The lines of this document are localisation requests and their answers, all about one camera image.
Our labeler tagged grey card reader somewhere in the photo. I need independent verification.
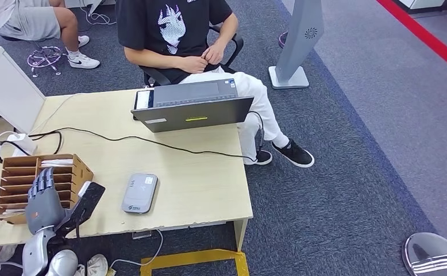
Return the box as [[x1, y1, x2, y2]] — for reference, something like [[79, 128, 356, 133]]
[[121, 173, 159, 215]]

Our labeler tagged person's left hand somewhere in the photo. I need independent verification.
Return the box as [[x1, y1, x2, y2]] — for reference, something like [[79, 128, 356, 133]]
[[202, 40, 226, 66]]

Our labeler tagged person's right hand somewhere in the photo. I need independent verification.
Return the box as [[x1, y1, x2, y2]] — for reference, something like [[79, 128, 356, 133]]
[[179, 55, 208, 75]]

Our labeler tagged person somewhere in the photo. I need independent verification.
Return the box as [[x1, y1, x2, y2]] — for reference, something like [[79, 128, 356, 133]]
[[115, 0, 315, 169], [0, 0, 101, 70]]

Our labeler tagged white box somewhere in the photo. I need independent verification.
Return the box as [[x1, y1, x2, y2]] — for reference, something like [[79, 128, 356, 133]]
[[0, 46, 47, 134]]

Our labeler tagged dark grey laptop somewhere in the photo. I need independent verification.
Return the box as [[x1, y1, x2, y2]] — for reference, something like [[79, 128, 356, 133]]
[[130, 78, 255, 133]]

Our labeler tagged chrome base stool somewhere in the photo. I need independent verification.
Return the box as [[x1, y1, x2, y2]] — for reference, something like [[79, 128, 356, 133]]
[[1, 34, 64, 79]]

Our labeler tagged wooden card holder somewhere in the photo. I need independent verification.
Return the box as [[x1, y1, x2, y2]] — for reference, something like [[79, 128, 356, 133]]
[[0, 153, 94, 225]]

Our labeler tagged black office chair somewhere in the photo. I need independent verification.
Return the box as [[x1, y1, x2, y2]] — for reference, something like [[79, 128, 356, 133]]
[[140, 23, 245, 87]]

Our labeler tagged white power adapter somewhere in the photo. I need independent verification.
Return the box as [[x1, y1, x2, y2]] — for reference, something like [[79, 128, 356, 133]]
[[6, 132, 38, 157]]

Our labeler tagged white card reader cable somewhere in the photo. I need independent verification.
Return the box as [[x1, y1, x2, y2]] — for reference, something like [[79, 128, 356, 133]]
[[109, 228, 164, 272]]

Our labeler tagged white card stack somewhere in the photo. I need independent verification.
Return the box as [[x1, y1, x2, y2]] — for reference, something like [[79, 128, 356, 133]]
[[40, 158, 74, 168]]

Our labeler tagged grey kiosk stand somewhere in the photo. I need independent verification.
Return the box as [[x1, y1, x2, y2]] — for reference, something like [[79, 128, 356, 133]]
[[268, 0, 325, 90]]

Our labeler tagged black smartphone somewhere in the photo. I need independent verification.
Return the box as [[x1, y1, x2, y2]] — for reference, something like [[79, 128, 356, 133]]
[[133, 88, 156, 121]]

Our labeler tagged black cable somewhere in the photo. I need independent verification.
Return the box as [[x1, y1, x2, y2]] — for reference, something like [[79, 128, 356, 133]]
[[0, 110, 265, 164]]

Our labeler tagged white floor cable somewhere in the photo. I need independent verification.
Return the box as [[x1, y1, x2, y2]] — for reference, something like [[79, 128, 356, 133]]
[[79, 0, 117, 26]]

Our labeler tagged white cabinet base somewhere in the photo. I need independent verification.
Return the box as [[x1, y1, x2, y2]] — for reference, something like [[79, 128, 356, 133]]
[[392, 0, 447, 15]]

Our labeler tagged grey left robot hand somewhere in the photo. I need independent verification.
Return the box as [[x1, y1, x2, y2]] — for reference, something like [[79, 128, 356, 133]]
[[25, 167, 70, 236]]

